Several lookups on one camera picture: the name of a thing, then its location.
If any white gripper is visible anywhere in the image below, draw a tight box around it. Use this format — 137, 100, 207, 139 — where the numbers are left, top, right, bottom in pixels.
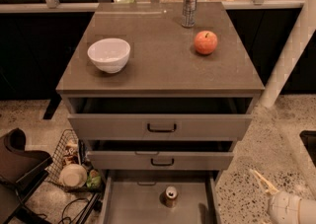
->
250, 169, 300, 224

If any orange soda can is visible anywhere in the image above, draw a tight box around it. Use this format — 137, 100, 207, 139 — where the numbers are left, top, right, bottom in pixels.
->
164, 186, 179, 208

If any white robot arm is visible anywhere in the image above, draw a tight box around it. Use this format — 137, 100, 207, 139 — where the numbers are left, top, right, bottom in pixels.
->
250, 0, 316, 224

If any bottom grey drawer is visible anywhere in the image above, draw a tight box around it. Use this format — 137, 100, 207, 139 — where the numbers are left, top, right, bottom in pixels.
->
98, 171, 222, 224

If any grey drawer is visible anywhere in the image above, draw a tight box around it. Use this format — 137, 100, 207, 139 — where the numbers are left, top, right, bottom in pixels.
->
67, 97, 254, 142
98, 171, 222, 224
87, 141, 233, 171

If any grey drawer cabinet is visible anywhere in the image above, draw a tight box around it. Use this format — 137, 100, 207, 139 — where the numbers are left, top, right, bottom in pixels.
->
55, 1, 266, 224

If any middle grey drawer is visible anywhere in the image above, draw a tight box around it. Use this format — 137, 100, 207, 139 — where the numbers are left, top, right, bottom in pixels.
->
87, 141, 233, 171

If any top grey drawer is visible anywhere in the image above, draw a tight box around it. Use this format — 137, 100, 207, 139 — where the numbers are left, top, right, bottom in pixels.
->
67, 97, 254, 142

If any silver tall can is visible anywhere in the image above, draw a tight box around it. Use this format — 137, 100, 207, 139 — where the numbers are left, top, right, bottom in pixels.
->
182, 0, 198, 28

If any red apple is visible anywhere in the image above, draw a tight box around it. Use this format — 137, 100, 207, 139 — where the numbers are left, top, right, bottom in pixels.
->
194, 31, 218, 55

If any green packet in basket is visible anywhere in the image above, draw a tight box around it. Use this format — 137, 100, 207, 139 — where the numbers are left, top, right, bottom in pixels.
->
86, 170, 102, 189

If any grey railing ledge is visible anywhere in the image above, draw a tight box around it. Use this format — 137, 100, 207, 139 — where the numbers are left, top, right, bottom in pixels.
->
0, 0, 306, 14

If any white cup in basket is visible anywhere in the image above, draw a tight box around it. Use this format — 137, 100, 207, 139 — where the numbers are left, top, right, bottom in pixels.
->
59, 164, 87, 187

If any brown snack bag in basket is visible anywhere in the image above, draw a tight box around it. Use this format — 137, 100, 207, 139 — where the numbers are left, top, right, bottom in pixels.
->
62, 140, 79, 166

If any white ceramic bowl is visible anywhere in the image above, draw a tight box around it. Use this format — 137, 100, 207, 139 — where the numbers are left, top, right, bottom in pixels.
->
87, 38, 130, 73

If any black chair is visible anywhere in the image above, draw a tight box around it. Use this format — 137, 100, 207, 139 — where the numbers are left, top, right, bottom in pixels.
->
0, 128, 52, 224

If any black wire basket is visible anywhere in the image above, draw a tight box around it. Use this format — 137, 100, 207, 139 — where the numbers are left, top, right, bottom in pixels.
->
47, 129, 103, 192

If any black floor cable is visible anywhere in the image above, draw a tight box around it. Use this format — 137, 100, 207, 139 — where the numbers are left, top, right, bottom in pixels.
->
55, 196, 100, 224

